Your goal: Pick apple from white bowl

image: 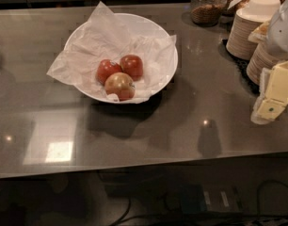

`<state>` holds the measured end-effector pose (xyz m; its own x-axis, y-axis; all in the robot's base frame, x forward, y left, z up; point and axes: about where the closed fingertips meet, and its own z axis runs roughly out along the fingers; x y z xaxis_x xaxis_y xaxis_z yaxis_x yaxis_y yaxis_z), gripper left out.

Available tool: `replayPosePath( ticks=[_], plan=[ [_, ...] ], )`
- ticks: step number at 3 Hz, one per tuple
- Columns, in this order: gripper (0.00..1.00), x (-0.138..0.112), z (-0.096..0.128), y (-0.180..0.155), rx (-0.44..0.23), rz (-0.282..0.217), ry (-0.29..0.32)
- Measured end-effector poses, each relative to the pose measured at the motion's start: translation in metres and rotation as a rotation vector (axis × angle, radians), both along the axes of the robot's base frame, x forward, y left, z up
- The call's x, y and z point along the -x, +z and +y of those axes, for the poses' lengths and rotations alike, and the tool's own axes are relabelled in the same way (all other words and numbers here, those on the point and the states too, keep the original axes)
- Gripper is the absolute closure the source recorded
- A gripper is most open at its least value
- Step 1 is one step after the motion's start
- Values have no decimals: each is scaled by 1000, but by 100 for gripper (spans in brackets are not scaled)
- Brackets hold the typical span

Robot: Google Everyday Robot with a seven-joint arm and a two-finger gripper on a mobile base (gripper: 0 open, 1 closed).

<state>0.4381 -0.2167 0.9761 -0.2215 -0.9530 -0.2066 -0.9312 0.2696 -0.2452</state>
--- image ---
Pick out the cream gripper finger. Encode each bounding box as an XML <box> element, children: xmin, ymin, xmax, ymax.
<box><xmin>248</xmin><ymin>21</ymin><xmax>270</xmax><ymax>43</ymax></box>
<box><xmin>250</xmin><ymin>61</ymin><xmax>288</xmax><ymax>124</ymax></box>

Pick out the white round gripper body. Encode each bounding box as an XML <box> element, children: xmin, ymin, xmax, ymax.
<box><xmin>266</xmin><ymin>0</ymin><xmax>288</xmax><ymax>59</ymax></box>

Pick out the white paper bowl on stack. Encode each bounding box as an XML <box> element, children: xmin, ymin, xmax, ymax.
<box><xmin>236</xmin><ymin>0</ymin><xmax>280</xmax><ymax>23</ymax></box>

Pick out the yellowish red front apple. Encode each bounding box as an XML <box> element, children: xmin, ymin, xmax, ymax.
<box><xmin>104</xmin><ymin>73</ymin><xmax>136</xmax><ymax>101</ymax></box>

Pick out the front stack of paper plates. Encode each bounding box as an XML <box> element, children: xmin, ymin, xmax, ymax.
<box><xmin>247</xmin><ymin>42</ymin><xmax>280</xmax><ymax>85</ymax></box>

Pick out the stack of paper plates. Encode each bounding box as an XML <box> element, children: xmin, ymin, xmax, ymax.
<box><xmin>226</xmin><ymin>8</ymin><xmax>269</xmax><ymax>60</ymax></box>
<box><xmin>247</xmin><ymin>42</ymin><xmax>280</xmax><ymax>85</ymax></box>

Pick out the rear stack of paper plates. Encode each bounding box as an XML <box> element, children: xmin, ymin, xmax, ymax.
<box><xmin>226</xmin><ymin>8</ymin><xmax>269</xmax><ymax>60</ymax></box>

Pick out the black tray under plates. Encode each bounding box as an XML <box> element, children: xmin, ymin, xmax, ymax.
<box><xmin>225</xmin><ymin>49</ymin><xmax>260</xmax><ymax>96</ymax></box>

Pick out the glass jar with grains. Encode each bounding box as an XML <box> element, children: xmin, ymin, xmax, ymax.
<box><xmin>190</xmin><ymin>0</ymin><xmax>227</xmax><ymax>26</ymax></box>

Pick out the dark box under table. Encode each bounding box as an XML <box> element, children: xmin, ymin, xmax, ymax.
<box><xmin>179</xmin><ymin>184</ymin><xmax>243</xmax><ymax>215</ymax></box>

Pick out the white crumpled paper liner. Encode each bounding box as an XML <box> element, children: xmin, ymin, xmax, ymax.
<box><xmin>46</xmin><ymin>1</ymin><xmax>178</xmax><ymax>105</ymax></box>

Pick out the black cable under table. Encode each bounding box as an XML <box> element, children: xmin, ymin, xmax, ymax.
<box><xmin>96</xmin><ymin>171</ymin><xmax>133</xmax><ymax>226</ymax></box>

